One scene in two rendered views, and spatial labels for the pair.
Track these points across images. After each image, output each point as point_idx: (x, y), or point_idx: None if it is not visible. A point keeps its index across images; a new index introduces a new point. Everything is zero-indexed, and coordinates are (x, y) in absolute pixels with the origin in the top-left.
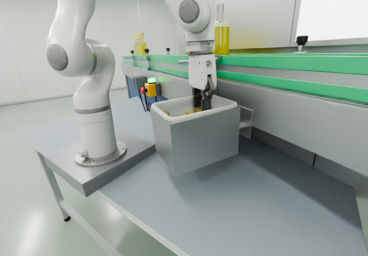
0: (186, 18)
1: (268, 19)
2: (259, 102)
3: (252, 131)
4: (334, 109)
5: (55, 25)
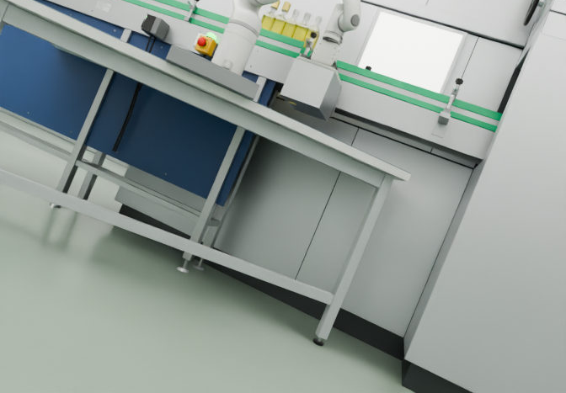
0: (353, 22)
1: (341, 48)
2: (348, 92)
3: None
4: (389, 99)
5: None
